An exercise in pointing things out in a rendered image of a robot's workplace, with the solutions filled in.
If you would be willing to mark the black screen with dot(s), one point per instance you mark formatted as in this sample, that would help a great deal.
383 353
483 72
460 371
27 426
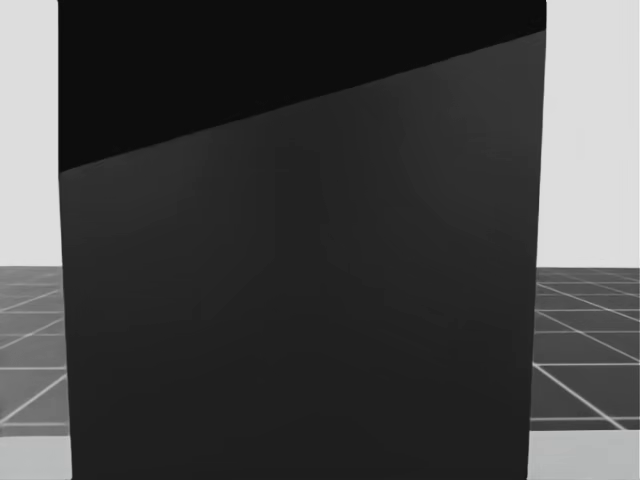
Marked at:
300 280

